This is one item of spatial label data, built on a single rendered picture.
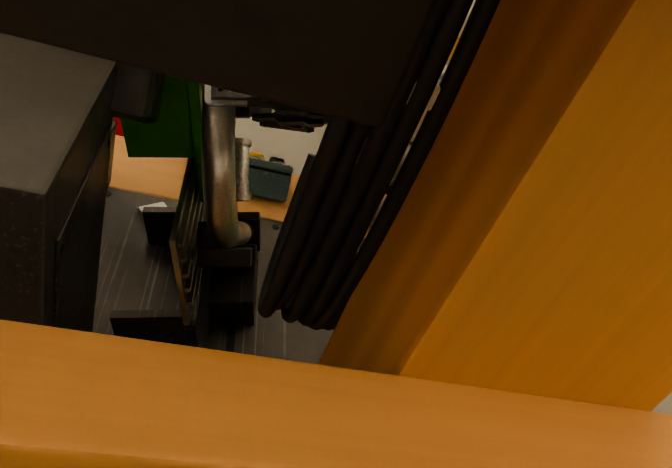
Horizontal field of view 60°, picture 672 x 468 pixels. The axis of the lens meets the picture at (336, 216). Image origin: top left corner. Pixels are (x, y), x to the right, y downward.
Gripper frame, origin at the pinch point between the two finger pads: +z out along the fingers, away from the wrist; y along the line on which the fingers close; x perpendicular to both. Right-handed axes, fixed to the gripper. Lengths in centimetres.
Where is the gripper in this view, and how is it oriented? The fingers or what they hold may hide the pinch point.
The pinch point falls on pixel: (228, 100)
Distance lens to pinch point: 55.2
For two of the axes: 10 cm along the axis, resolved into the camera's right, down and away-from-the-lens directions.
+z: -10.0, 0.0, -0.8
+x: 0.1, 9.9, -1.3
